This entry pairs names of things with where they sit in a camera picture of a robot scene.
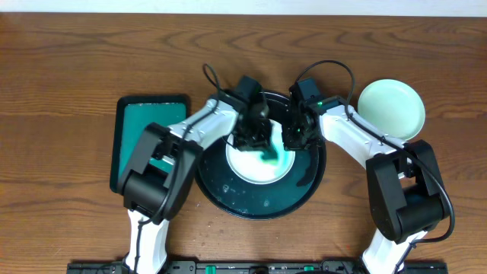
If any white plate green stain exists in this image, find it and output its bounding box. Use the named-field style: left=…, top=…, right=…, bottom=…
left=225, top=119, right=296, bottom=185

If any black round tray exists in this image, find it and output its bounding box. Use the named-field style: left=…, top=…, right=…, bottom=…
left=196, top=91, right=326, bottom=220

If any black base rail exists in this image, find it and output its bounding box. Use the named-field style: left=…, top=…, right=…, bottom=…
left=66, top=260, right=449, bottom=274

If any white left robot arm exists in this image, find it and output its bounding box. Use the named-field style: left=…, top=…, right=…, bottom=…
left=115, top=90, right=272, bottom=273

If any dark green scrub sponge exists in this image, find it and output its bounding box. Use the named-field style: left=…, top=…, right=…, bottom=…
left=260, top=145, right=285, bottom=163

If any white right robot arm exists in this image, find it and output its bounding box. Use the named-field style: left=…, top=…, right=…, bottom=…
left=283, top=96, right=455, bottom=273

